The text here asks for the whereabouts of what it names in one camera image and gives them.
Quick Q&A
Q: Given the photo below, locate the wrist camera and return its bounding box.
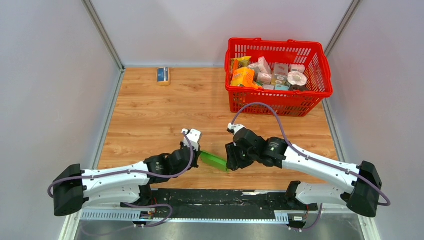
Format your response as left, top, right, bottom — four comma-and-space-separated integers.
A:
181, 128, 203, 152
227, 122, 245, 135

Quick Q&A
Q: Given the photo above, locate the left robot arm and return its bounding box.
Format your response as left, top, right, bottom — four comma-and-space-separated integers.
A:
47, 142, 201, 217

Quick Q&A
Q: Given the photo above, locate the pink white tissue pack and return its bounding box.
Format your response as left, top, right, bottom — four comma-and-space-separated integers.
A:
257, 56, 272, 75

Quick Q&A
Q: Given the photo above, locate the blue yellow sponge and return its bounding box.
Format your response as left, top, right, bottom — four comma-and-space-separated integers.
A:
156, 67, 171, 86

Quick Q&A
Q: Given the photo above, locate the orange snack box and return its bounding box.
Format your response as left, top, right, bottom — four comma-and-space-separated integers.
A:
230, 67, 255, 88

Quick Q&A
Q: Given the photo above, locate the white perforated cable tray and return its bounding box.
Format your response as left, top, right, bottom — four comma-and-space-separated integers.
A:
81, 210, 290, 225

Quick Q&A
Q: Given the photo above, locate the red white carton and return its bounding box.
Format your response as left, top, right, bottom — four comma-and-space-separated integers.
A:
272, 62, 289, 78

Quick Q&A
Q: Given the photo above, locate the red shopping basket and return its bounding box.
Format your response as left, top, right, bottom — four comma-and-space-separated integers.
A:
225, 37, 334, 117

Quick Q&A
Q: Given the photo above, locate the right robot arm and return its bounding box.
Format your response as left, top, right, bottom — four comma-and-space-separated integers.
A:
225, 124, 382, 218

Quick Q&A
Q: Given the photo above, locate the yellow snack bag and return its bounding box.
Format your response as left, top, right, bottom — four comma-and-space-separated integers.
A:
229, 56, 251, 74

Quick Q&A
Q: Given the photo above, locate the green paper box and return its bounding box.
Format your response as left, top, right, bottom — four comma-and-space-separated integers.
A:
200, 151, 230, 173

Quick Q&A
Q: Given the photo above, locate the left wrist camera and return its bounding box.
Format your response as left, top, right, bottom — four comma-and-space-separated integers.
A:
181, 128, 203, 152

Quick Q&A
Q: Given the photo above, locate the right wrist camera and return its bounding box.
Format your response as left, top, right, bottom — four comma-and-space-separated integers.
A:
227, 122, 245, 135

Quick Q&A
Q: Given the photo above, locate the round tape roll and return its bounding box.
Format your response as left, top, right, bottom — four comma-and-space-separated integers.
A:
287, 71, 308, 86

